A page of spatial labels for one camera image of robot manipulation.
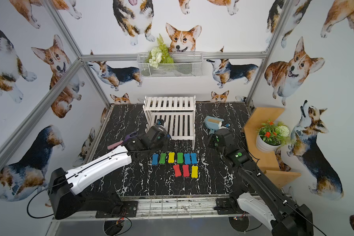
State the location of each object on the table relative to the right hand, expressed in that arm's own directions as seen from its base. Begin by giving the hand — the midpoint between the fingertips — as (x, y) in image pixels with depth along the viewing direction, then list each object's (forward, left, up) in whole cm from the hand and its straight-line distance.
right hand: (213, 132), depth 79 cm
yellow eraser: (-5, +24, -19) cm, 31 cm away
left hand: (-1, +25, -1) cm, 25 cm away
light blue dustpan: (+21, -4, -20) cm, 29 cm away
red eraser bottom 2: (-14, +15, -19) cm, 28 cm away
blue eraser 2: (-4, +11, -20) cm, 23 cm away
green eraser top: (-7, +30, -19) cm, 36 cm away
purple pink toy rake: (+5, +60, -19) cm, 63 cm away
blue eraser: (-7, +34, -19) cm, 40 cm away
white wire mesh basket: (+40, +14, +16) cm, 46 cm away
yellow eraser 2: (-14, +10, -19) cm, 26 cm away
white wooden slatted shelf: (+27, +22, -14) cm, 38 cm away
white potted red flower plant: (-3, -29, 0) cm, 29 cm away
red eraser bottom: (-13, +21, -20) cm, 31 cm away
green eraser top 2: (-6, +19, -19) cm, 28 cm away
